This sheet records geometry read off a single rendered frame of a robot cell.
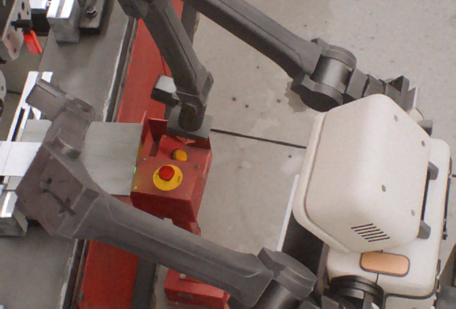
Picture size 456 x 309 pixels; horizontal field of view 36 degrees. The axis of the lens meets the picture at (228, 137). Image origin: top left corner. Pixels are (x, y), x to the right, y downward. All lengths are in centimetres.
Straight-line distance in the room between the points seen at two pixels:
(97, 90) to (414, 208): 97
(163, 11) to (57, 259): 61
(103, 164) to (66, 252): 21
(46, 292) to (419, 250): 80
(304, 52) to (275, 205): 137
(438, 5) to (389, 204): 222
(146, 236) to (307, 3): 233
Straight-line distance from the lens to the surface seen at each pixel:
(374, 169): 103
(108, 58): 187
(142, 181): 174
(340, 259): 114
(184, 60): 141
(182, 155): 183
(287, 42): 124
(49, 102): 136
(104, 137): 156
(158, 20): 130
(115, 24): 194
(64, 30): 190
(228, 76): 290
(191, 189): 171
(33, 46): 152
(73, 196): 87
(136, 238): 92
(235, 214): 255
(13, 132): 164
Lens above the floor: 226
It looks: 56 degrees down
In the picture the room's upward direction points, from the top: 7 degrees counter-clockwise
